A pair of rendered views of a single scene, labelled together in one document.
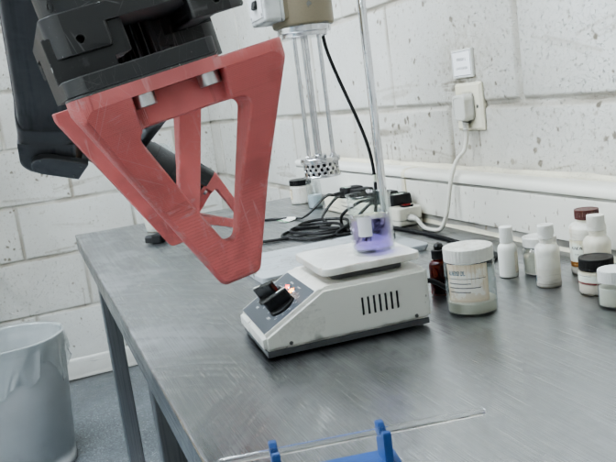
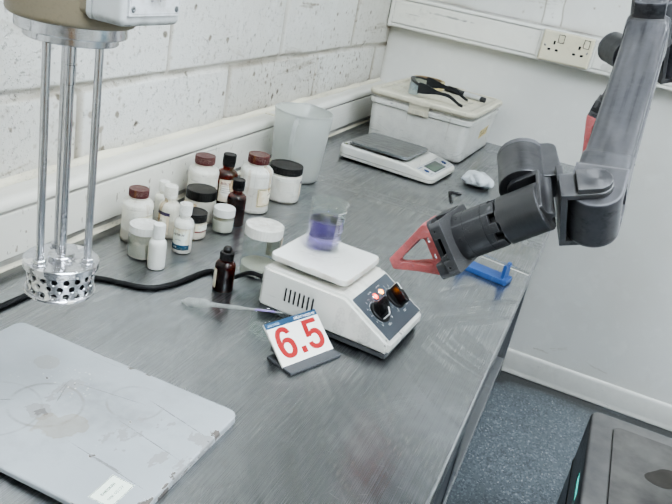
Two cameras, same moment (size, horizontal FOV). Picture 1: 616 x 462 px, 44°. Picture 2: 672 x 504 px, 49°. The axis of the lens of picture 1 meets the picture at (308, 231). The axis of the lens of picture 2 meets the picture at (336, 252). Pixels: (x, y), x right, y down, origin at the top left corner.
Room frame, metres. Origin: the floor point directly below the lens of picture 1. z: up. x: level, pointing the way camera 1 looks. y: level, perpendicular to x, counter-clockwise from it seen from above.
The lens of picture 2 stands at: (1.64, 0.53, 1.24)
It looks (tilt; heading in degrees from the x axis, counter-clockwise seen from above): 22 degrees down; 217
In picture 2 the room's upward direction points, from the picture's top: 11 degrees clockwise
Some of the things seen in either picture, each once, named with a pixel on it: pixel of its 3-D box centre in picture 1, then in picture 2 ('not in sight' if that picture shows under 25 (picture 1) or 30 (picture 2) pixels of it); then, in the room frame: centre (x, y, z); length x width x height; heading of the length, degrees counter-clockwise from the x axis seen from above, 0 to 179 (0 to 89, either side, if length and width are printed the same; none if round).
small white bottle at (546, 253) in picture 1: (546, 255); (183, 227); (0.95, -0.30, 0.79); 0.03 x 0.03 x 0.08
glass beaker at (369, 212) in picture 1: (370, 221); (324, 224); (0.88, -0.07, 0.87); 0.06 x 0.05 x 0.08; 5
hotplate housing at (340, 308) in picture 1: (338, 295); (337, 291); (0.88, -0.03, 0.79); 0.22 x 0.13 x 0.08; 105
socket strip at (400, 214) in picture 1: (368, 205); not in sight; (1.68, -0.14, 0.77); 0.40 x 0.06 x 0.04; 20
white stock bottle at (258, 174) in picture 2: not in sight; (255, 181); (0.71, -0.40, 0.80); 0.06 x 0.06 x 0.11
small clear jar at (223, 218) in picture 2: (615, 286); (223, 218); (0.83, -0.34, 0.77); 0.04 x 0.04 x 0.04
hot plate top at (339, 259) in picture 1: (355, 256); (326, 257); (0.89, -0.05, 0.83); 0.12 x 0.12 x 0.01; 15
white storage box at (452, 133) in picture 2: not in sight; (434, 117); (-0.21, -0.62, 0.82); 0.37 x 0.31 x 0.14; 17
